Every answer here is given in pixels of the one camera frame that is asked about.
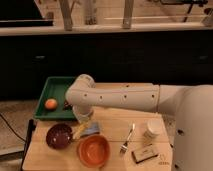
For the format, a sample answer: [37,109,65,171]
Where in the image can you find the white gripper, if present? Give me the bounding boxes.
[72,105,93,123]

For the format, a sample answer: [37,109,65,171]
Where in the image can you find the yellow banana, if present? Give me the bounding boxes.
[73,122,88,140]

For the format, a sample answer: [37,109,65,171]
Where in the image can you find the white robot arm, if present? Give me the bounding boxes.
[65,74,213,171]

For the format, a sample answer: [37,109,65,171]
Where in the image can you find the purple bowl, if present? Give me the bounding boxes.
[46,123,73,150]

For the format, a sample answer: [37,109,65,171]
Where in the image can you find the orange bowl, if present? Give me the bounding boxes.
[77,134,110,168]

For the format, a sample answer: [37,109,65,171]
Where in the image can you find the brown grape bunch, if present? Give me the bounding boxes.
[63,102,72,110]

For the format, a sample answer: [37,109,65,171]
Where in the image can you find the blue sponge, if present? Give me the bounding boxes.
[81,122,100,137]

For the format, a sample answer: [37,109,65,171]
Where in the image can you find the green plastic tray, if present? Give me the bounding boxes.
[34,76,76,121]

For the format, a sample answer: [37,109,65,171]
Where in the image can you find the orange fruit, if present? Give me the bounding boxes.
[44,98,58,110]

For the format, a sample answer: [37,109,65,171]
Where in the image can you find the silver fork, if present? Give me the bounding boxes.
[120,123,135,154]

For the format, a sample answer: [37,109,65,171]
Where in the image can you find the white paper cup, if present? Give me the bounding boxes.
[143,119,162,145]

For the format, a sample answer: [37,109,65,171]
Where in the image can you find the black brown rectangular block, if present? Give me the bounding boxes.
[132,147,158,164]

